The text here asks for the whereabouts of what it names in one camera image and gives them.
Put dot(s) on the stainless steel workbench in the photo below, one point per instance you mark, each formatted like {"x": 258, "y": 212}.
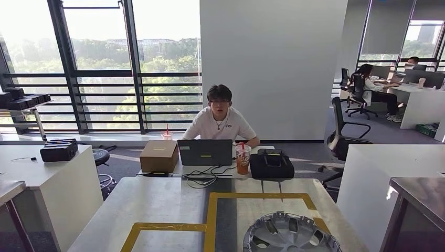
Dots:
{"x": 417, "y": 205}
{"x": 156, "y": 208}

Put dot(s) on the round silver metal part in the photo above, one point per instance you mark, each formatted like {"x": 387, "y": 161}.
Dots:
{"x": 288, "y": 234}

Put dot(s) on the person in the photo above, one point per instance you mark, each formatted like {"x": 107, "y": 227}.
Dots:
{"x": 220, "y": 121}
{"x": 412, "y": 62}
{"x": 377, "y": 90}

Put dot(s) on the grey laptop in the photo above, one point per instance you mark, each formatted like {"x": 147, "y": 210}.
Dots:
{"x": 205, "y": 152}

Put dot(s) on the orange drink cup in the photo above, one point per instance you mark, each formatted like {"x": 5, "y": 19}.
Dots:
{"x": 242, "y": 160}

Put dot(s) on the white desk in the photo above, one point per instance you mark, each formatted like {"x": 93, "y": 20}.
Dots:
{"x": 420, "y": 104}
{"x": 208, "y": 171}

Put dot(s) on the clear drink cup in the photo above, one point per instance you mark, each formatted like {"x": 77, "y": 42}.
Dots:
{"x": 167, "y": 135}

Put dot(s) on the black handbag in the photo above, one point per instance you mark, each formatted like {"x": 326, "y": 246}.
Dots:
{"x": 271, "y": 165}

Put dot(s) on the cardboard box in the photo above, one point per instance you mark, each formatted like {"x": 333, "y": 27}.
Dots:
{"x": 159, "y": 156}

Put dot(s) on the black office chair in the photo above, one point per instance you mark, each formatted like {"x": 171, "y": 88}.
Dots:
{"x": 342, "y": 135}
{"x": 358, "y": 94}

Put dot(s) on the black window railing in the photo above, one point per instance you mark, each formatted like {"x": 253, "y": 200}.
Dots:
{"x": 104, "y": 94}

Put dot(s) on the black round stool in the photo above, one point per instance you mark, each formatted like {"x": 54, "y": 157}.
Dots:
{"x": 101, "y": 160}

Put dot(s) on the white panel table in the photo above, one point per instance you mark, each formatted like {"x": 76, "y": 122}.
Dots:
{"x": 365, "y": 188}
{"x": 52, "y": 188}

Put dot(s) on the black speaker box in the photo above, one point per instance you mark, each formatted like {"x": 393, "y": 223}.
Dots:
{"x": 59, "y": 150}

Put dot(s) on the steel side table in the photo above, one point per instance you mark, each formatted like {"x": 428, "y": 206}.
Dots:
{"x": 33, "y": 118}

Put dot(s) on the black battery pack row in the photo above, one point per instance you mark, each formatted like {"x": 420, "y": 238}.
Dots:
{"x": 22, "y": 99}

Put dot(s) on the green plastic crate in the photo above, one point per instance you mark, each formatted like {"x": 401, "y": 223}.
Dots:
{"x": 427, "y": 129}

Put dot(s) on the grey monitor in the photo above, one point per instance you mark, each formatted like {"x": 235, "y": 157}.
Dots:
{"x": 424, "y": 78}

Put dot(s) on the white topped steel-leg table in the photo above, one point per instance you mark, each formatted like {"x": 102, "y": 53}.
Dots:
{"x": 12, "y": 201}

